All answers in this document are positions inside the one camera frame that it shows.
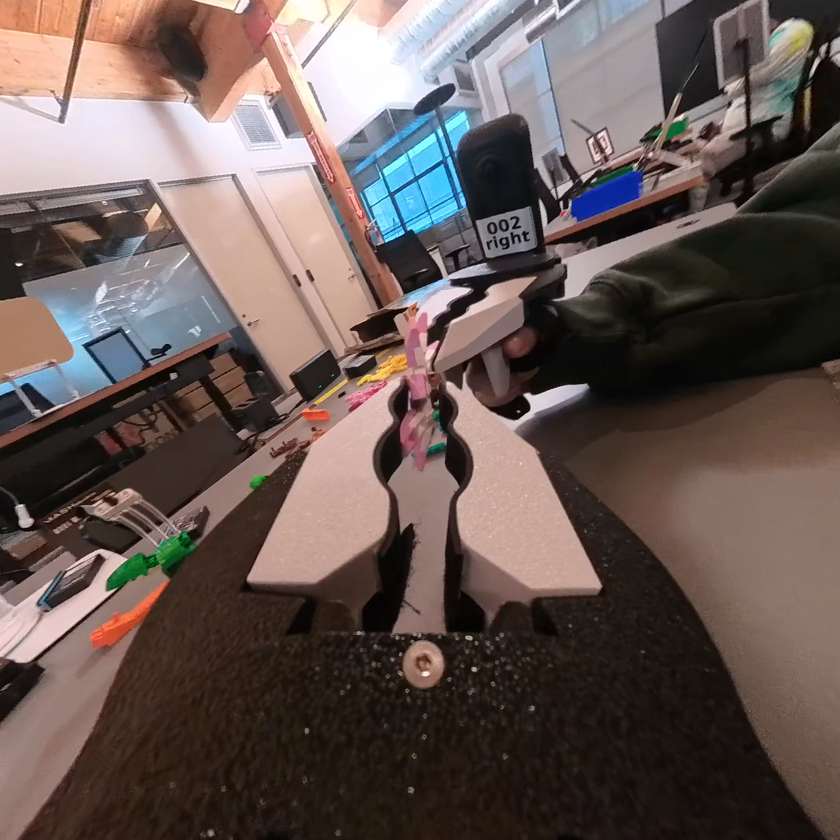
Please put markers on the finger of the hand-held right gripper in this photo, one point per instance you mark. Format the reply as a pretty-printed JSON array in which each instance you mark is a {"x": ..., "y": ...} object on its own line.
[
  {"x": 433, "y": 308},
  {"x": 489, "y": 321}
]

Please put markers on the blue storage bin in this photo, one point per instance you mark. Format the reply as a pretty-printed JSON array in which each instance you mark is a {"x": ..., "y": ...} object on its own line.
[{"x": 607, "y": 197}]

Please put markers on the person's right forearm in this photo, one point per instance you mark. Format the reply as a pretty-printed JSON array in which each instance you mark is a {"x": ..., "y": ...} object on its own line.
[{"x": 689, "y": 302}]

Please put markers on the pile of brown lego pieces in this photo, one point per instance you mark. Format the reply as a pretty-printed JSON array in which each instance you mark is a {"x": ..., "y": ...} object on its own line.
[{"x": 298, "y": 445}]

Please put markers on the white wall vent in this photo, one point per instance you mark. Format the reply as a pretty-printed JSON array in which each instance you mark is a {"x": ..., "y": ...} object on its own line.
[{"x": 254, "y": 124}]

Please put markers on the dark monitor screen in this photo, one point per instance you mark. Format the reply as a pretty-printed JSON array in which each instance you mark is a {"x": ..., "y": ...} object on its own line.
[{"x": 115, "y": 358}]

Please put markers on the black cardboard box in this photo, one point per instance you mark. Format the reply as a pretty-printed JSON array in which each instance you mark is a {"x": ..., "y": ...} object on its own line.
[{"x": 79, "y": 525}]

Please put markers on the pile of yellow lego bricks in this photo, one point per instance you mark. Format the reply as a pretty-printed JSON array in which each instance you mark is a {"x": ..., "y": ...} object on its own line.
[{"x": 384, "y": 367}]

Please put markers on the plywood chair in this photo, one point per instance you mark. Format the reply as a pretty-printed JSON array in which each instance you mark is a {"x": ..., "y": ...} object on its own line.
[{"x": 33, "y": 338}]

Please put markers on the small green lego piece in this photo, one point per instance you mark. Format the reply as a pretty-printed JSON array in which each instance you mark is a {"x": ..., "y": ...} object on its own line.
[{"x": 258, "y": 481}]

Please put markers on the white door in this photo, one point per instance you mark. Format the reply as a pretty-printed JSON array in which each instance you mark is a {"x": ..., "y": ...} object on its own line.
[
  {"x": 315, "y": 262},
  {"x": 229, "y": 275}
]

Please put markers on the pink lego flower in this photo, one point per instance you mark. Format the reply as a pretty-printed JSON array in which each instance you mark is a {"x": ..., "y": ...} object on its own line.
[{"x": 417, "y": 420}]

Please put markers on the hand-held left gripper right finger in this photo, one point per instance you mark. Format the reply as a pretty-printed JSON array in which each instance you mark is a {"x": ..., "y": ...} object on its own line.
[{"x": 525, "y": 518}]

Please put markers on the wooden top desk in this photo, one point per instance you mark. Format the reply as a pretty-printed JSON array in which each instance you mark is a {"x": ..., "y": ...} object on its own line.
[{"x": 118, "y": 377}]

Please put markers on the white paper sheet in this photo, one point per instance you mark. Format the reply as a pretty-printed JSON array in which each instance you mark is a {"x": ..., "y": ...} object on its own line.
[{"x": 39, "y": 633}]

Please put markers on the green lego leaf base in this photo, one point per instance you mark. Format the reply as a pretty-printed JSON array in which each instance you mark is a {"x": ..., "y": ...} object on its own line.
[{"x": 167, "y": 552}]

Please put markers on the dark smartphone blue case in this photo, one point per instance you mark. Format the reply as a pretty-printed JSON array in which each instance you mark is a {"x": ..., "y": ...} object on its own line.
[{"x": 69, "y": 581}]

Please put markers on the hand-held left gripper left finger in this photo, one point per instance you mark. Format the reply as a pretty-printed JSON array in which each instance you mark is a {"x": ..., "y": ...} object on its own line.
[{"x": 315, "y": 518}]

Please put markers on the person's right hand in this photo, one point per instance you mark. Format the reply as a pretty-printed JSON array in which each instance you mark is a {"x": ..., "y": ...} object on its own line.
[{"x": 523, "y": 344}]

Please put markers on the pile of pink lego bricks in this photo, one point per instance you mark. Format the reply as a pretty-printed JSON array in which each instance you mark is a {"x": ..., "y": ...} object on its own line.
[{"x": 364, "y": 395}]

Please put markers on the small orange lego piece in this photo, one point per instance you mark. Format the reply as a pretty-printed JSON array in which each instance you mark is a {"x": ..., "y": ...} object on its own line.
[{"x": 315, "y": 414}]

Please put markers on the black round floor lamp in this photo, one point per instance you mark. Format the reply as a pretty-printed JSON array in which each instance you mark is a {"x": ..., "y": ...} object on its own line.
[{"x": 436, "y": 98}]

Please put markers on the black box device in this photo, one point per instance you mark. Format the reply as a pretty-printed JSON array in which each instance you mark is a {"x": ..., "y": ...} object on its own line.
[{"x": 316, "y": 375}]

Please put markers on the black office chair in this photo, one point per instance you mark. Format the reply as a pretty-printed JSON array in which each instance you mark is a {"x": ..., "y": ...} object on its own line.
[{"x": 410, "y": 262}]

